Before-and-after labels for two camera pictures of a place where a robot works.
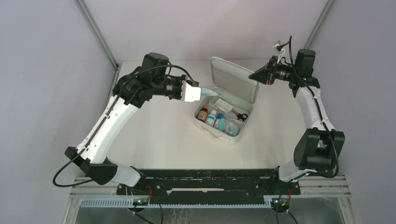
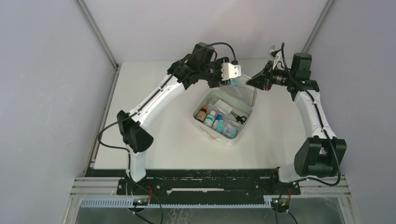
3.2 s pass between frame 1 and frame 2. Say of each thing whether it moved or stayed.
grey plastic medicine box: stayed
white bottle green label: stayed
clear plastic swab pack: stayed
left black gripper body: moved
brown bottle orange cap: stayed
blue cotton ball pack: moved
